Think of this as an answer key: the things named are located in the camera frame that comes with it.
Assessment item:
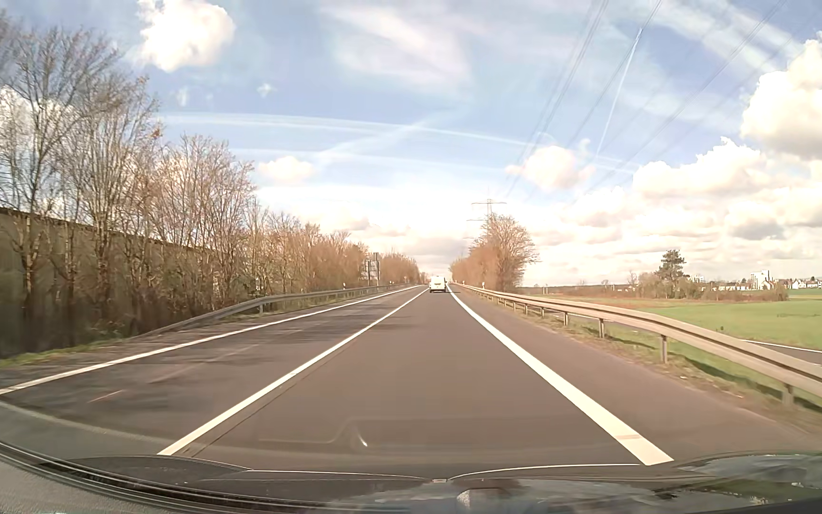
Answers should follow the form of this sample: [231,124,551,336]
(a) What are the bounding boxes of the group of bare trees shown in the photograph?
[450,213,540,292]

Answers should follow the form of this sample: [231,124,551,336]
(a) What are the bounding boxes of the electricity pylon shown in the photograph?
[465,198,508,240]

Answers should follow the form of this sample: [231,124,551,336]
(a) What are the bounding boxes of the grey asphalt road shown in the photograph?
[0,283,822,481]

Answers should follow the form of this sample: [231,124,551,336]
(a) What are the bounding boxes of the road markings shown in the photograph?
[0,285,675,467]

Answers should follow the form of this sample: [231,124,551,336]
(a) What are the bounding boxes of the dark evergreen tree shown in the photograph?
[654,249,690,295]

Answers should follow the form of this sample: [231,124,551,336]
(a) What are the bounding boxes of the car's own bonnet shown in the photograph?
[0,431,822,514]

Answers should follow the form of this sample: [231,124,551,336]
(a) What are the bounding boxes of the row of bare trees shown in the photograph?
[0,10,426,361]

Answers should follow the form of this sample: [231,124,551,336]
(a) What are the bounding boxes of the green grass field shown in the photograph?
[532,287,822,358]

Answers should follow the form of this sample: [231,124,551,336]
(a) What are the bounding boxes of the row of distant buildings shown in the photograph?
[689,270,822,292]

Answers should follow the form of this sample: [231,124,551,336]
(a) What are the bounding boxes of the grey side road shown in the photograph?
[743,340,822,376]

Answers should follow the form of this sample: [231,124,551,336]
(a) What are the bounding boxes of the metal guard rail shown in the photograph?
[133,283,422,339]
[451,283,822,421]

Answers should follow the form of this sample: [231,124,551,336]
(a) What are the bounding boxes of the overhead wires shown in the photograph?
[500,0,822,204]

